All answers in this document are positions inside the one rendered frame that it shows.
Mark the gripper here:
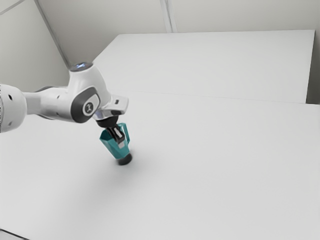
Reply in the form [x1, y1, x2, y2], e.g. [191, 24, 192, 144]
[96, 115, 126, 150]

